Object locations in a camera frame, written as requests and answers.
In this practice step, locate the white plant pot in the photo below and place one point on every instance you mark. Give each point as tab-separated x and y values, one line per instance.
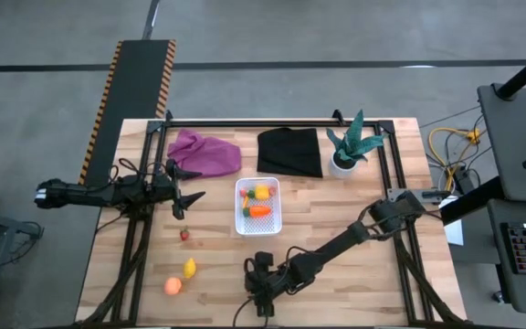
336	171

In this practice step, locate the grey cart with pole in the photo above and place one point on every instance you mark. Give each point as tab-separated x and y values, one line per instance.
514	146

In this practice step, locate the yellow toy lemon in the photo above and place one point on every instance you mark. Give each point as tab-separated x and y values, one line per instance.
190	268

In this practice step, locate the black metal rig frame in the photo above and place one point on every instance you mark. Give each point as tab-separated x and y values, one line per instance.
267	123

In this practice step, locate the orange pink toy peach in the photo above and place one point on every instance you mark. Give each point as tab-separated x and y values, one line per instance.
172	286

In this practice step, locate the white paper sheet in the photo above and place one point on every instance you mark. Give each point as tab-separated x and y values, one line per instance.
455	230

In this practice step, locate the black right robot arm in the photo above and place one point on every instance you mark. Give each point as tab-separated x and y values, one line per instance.
331	249

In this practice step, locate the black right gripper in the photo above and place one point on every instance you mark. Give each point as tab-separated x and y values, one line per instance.
260	281

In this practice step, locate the black hazard-striped floor ramp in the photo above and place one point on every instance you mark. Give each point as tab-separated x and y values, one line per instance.
135	91

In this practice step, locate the red toy strawberry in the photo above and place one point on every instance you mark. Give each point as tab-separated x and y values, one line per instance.
184	235

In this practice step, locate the yellow toy bell pepper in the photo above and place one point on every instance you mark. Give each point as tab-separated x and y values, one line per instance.
262	192

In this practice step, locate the small red toy fruit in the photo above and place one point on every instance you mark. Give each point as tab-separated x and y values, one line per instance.
243	193

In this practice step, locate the black power strip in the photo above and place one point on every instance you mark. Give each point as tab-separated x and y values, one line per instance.
464	178

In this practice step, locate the black folded cloth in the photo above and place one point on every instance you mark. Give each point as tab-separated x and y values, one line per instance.
290	151

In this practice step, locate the large orange toy carrot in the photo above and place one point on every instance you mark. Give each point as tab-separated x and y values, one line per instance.
260	211

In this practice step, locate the grey desk with keyboard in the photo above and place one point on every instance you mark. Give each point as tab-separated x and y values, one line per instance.
518	292

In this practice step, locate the black slanted bar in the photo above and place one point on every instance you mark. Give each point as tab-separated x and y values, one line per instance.
470	201

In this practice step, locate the red toy raspberry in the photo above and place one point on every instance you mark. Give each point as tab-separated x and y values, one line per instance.
272	190

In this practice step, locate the green snake plant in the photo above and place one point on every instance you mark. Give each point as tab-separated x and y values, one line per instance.
354	144

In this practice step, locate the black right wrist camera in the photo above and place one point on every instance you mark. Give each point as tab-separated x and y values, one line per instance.
264	259

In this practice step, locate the purple cloth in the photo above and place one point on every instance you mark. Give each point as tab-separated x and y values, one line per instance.
208	155

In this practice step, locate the grey metal bracket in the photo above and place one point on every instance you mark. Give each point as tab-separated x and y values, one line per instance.
432	194

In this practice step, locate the small orange toy carrot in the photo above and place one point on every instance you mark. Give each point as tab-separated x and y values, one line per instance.
246	201

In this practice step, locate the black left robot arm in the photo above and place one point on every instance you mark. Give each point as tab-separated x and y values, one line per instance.
85	194

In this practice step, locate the black slanted pole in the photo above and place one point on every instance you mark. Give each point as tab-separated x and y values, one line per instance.
525	73

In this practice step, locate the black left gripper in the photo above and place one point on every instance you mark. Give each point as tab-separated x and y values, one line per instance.
165	188

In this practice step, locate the white perforated plastic basket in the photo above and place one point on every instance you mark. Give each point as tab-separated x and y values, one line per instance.
259	226

